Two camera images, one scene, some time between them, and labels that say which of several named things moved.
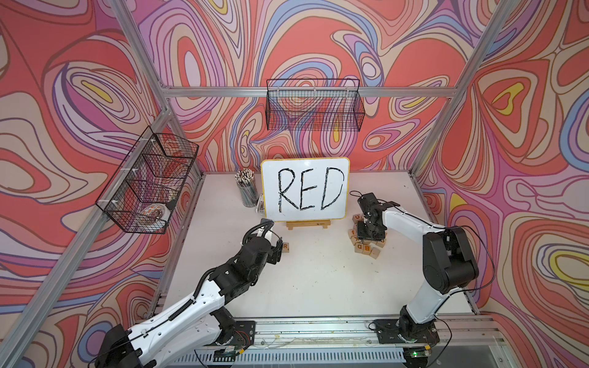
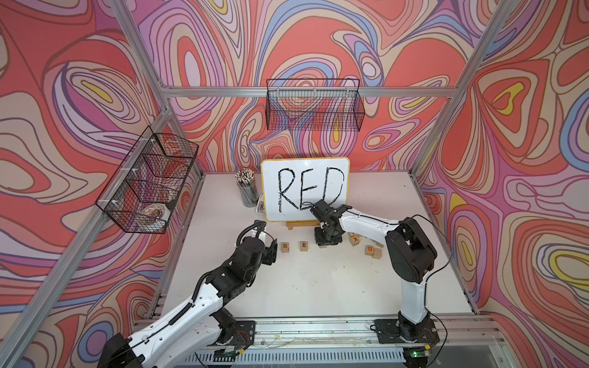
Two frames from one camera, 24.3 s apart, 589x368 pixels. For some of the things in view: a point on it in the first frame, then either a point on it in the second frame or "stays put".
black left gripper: (275, 252) stays put
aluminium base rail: (350, 342) stays put
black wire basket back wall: (314, 105) stays put
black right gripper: (362, 235) → (320, 241)
